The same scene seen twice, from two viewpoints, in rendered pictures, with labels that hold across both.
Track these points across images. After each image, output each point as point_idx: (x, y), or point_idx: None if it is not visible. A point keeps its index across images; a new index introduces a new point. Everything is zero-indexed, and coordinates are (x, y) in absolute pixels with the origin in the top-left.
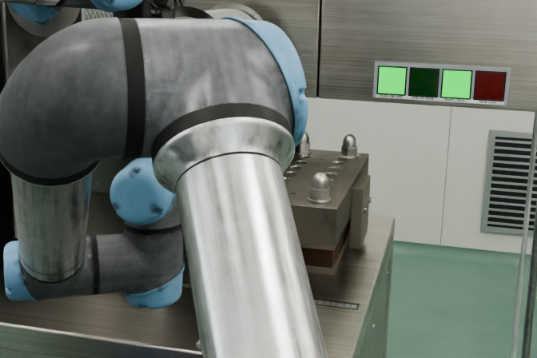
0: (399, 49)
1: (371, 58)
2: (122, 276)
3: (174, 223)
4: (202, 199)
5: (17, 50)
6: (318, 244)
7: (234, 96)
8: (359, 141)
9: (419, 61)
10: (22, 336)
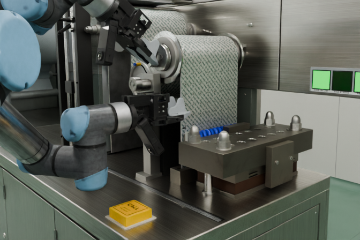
0: (326, 58)
1: (309, 65)
2: (65, 169)
3: (90, 143)
4: None
5: (115, 59)
6: (227, 178)
7: None
8: None
9: (340, 66)
10: (53, 194)
